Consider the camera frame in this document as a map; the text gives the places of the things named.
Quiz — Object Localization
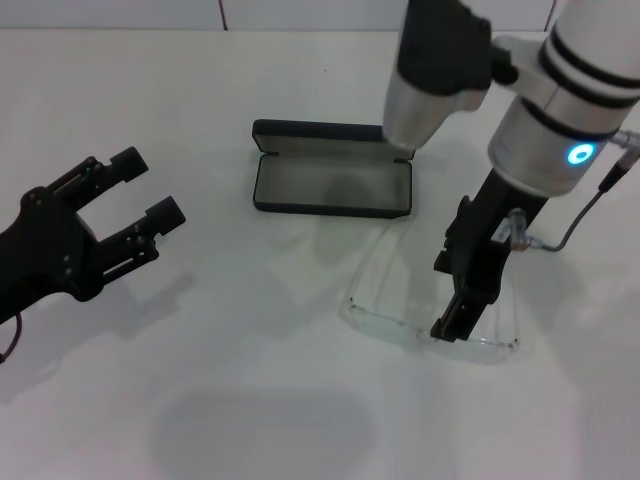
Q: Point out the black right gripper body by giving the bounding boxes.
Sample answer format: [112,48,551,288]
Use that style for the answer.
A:
[432,168,550,302]

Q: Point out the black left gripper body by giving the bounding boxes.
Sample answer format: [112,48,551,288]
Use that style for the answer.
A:
[0,184,110,326]

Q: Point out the clear white glasses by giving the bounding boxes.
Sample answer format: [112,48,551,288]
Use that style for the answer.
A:
[339,219,524,369]

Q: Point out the black glasses case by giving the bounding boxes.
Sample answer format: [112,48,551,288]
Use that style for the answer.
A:
[251,118,414,220]

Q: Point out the left gripper cable with connector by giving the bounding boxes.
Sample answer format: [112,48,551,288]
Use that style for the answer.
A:
[0,313,25,366]

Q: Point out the gripper cable with connector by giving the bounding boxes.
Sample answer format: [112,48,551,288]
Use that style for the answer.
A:
[507,128,640,254]
[0,313,25,366]

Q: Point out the right gripper cable with connector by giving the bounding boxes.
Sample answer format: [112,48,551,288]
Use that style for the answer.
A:
[507,128,640,254]

